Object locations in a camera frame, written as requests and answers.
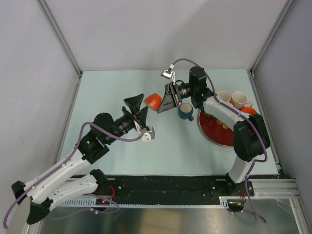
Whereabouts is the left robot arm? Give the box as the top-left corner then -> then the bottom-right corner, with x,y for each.
11,94 -> 151,225

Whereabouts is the blue mug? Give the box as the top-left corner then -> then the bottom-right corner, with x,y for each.
178,103 -> 194,121

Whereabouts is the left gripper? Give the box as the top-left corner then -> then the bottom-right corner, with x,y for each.
105,94 -> 148,144

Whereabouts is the left aluminium frame post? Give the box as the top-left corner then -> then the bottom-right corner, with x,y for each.
37,0 -> 83,78

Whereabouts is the large orange mug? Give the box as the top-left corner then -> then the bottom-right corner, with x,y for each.
241,107 -> 257,116

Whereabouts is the right aluminium frame post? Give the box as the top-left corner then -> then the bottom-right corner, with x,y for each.
250,0 -> 298,78

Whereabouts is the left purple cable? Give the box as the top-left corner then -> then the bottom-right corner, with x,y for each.
3,121 -> 144,229

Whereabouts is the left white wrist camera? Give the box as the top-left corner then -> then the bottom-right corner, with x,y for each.
141,126 -> 155,142

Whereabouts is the small orange mug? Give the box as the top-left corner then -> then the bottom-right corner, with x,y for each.
144,93 -> 162,111

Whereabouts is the white slotted cable duct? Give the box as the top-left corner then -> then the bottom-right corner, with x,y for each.
58,197 -> 229,209

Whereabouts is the aluminium frame post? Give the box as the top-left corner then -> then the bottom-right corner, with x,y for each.
37,0 -> 83,78
250,0 -> 298,78

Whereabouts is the yellow mug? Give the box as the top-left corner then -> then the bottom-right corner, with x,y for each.
216,91 -> 233,107

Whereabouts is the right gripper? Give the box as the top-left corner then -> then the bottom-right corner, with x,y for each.
157,82 -> 195,114

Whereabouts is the red round tray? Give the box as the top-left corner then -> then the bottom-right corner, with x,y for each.
198,111 -> 234,147

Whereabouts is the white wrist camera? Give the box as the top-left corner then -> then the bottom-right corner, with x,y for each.
141,126 -> 155,142
161,68 -> 175,80

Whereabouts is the pink mug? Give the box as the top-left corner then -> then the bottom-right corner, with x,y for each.
230,91 -> 253,110

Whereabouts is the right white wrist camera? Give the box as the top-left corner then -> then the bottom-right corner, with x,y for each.
161,68 -> 175,80

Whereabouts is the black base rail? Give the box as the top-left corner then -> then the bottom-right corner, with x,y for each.
80,174 -> 255,206

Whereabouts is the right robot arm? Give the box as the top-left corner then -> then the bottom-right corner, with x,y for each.
157,65 -> 271,195

